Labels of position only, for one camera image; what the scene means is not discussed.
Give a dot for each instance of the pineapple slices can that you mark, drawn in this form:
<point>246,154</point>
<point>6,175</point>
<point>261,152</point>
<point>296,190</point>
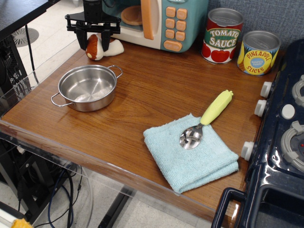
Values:
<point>258,52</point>

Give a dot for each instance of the yellow object at corner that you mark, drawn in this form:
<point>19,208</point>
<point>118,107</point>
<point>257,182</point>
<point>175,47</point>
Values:
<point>17,223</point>

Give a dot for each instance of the black desk at left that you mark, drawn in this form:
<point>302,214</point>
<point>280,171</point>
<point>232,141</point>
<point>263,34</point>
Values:
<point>14,14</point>

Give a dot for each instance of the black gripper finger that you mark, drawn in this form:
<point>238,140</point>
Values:
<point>82,38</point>
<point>106,36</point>

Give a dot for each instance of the plush brown white mushroom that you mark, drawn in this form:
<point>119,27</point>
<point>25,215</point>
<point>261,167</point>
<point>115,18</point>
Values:
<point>94,49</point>

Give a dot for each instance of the toy microwave cream and teal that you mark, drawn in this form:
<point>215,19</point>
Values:
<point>169,25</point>

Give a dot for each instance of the stainless steel pot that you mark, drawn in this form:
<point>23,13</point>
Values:
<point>87,88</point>

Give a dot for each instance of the tomato sauce can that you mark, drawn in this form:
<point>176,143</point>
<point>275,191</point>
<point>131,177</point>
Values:
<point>222,32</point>

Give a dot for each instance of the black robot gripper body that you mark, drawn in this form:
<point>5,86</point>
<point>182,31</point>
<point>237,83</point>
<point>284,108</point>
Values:
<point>93,19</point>

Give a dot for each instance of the spoon with yellow corn handle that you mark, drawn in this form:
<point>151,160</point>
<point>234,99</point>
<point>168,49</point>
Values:
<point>192,136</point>

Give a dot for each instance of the dark blue toy stove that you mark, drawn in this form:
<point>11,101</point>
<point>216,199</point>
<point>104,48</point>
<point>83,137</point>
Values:
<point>274,192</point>

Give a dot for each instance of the light blue folded cloth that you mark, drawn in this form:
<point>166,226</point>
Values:
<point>183,169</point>

